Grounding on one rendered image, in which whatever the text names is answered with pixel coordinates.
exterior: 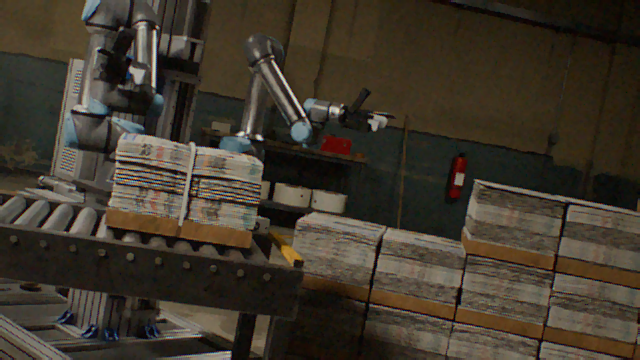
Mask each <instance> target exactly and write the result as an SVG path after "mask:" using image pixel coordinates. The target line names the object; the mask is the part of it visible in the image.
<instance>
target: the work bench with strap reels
mask: <svg viewBox="0 0 640 360"><path fill-rule="evenodd" d="M200 131H202V135H201V141H200V146H199V147H204V148H209V144H210V140H215V141H221V140H222V138H223V137H225V136H231V137H232V136H233V137H235V134H236V133H227V132H223V131H220V132H219V131H212V130H211V129H210V128H204V127H201V128H200ZM328 135H332V136H337V135H333V134H328ZM332 136H327V135H323V140H322V141H323V142H322V144H321V148H320V150H313V149H308V148H304V147H303V146H295V145H289V144H284V143H281V142H277V141H272V140H267V139H265V140H264V142H263V149H264V150H269V151H275V152H280V153H285V154H291V155H296V156H302V157H307V158H313V159H317V160H323V161H328V162H334V163H339V164H345V165H347V168H346V173H345V178H344V183H343V188H342V193H341V194H340V193H336V192H331V191H326V190H323V189H322V190H319V189H313V190H311V189H309V188H305V187H303V186H297V185H291V184H285V183H276V185H275V191H274V196H273V197H268V193H269V188H270V183H269V182H266V181H262V180H261V182H260V181H259V182H260V183H261V187H262V188H260V191H261V194H260V199H259V201H258V202H261V203H264V204H265V207H269V208H275V209H281V210H287V211H293V212H299V213H305V214H312V213H314V212H317V213H323V214H330V215H335V216H340V217H345V218H349V219H354V220H356V218H357V213H358V208H359V203H360V198H361V193H362V188H363V183H364V178H365V173H366V168H367V164H370V162H371V161H370V160H367V159H361V158H356V157H354V156H353V155H349V154H350V148H351V146H352V143H351V140H348V139H342V138H337V137H338V136H337V137H332ZM352 166H356V167H361V169H360V175H359V180H358V184H357V189H356V194H355V199H354V204H353V210H352V215H351V214H349V213H347V212H346V211H345V207H346V202H347V197H348V196H347V195H346V194H347V189H348V184H349V180H350V175H351V170H352ZM311 194H312V195H311ZM310 199H311V200H310Z"/></svg>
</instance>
